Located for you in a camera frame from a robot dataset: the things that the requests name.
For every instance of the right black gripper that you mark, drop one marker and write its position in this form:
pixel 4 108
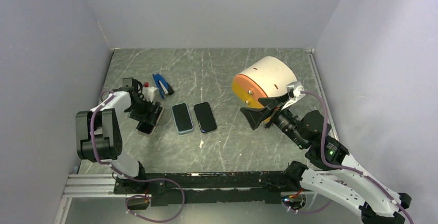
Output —
pixel 254 115

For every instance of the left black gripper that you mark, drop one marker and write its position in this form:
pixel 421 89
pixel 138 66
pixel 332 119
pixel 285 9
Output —
pixel 147 116

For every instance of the beige pink phone case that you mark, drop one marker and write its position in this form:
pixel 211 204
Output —
pixel 153 117

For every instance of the light blue phone case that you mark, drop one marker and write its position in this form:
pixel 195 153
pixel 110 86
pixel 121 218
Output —
pixel 182 118

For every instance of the purple edged glossy phone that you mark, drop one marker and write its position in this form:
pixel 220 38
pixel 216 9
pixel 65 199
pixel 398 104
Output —
pixel 145 128

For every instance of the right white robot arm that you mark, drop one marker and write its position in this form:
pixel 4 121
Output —
pixel 358 190

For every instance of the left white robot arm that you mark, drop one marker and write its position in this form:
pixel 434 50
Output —
pixel 98 135

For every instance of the blue clip tool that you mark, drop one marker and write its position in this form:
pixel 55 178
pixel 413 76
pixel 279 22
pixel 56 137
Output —
pixel 164 87

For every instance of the cream and orange drum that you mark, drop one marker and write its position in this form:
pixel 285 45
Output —
pixel 266 78

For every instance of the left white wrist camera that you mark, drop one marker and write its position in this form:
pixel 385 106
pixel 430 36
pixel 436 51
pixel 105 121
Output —
pixel 149 92

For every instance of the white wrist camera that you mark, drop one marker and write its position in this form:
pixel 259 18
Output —
pixel 149 92
pixel 294 92

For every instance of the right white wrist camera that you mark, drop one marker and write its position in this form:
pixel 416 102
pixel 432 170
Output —
pixel 294 92

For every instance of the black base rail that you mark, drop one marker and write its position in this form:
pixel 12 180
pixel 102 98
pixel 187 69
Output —
pixel 270 187

